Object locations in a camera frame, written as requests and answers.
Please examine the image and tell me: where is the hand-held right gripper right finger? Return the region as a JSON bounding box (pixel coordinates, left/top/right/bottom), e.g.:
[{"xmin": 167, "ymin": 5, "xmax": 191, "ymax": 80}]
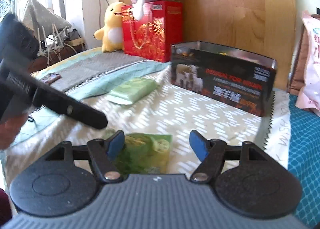
[{"xmin": 189, "ymin": 130, "xmax": 270, "ymax": 183}]

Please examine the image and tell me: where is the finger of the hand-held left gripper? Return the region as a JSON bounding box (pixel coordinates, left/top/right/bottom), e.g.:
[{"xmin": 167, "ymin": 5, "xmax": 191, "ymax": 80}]
[{"xmin": 32, "ymin": 86, "xmax": 109, "ymax": 130}]

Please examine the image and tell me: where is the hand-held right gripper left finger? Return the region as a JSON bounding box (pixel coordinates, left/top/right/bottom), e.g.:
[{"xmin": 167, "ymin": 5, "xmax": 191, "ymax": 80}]
[{"xmin": 44, "ymin": 130, "xmax": 125, "ymax": 184}]

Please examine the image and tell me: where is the green vegetable snack packet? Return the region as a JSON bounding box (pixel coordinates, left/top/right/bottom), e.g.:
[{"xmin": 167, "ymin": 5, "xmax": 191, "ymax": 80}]
[{"xmin": 114, "ymin": 133, "xmax": 173, "ymax": 174}]

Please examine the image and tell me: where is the pale green snack packet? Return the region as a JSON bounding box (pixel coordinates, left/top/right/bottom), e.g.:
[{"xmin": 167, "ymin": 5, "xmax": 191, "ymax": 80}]
[{"xmin": 107, "ymin": 78, "xmax": 159, "ymax": 106}]

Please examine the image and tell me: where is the black sheep print box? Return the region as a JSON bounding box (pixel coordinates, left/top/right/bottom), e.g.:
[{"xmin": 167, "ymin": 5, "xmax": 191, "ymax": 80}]
[{"xmin": 170, "ymin": 41, "xmax": 278, "ymax": 117}]

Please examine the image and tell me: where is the person's left hand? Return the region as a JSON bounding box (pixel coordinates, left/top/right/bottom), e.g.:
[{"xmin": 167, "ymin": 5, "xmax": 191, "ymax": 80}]
[{"xmin": 0, "ymin": 114, "xmax": 28, "ymax": 150}]

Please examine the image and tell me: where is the smartphone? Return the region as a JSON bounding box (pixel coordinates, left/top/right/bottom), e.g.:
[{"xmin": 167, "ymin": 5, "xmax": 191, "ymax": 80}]
[{"xmin": 40, "ymin": 73, "xmax": 62, "ymax": 85}]

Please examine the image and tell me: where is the grey cloth cover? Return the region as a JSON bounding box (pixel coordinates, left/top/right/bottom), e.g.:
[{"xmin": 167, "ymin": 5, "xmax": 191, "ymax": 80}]
[{"xmin": 21, "ymin": 0, "xmax": 73, "ymax": 35}]

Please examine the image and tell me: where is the black power adapter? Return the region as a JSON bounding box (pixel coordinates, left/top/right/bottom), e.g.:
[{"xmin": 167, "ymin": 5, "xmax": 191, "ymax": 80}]
[{"xmin": 67, "ymin": 29, "xmax": 82, "ymax": 41}]

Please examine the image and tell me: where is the yellow chick plush toy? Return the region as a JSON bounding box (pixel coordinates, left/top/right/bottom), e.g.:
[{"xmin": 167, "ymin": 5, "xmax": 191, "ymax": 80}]
[{"xmin": 94, "ymin": 2, "xmax": 125, "ymax": 53}]

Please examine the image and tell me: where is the blue patterned mat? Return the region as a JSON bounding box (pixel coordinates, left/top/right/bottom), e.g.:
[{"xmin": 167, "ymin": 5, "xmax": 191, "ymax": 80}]
[{"xmin": 287, "ymin": 93, "xmax": 320, "ymax": 229}]

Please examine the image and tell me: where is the red cashew biscuit gift bag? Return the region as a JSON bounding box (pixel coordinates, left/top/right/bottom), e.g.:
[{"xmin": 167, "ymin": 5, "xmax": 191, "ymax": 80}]
[{"xmin": 122, "ymin": 0, "xmax": 183, "ymax": 63}]

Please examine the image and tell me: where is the pink snack bag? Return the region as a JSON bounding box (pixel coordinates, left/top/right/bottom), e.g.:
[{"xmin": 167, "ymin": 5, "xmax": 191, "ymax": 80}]
[{"xmin": 295, "ymin": 10, "xmax": 320, "ymax": 117}]

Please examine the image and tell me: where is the wood pattern board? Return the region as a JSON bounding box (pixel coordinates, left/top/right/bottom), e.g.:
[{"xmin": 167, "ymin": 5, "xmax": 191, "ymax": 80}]
[{"xmin": 116, "ymin": 0, "xmax": 297, "ymax": 90}]

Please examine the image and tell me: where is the tangle of white cables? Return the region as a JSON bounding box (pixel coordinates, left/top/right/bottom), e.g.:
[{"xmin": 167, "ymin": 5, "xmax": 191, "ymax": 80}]
[{"xmin": 36, "ymin": 24, "xmax": 83, "ymax": 66}]

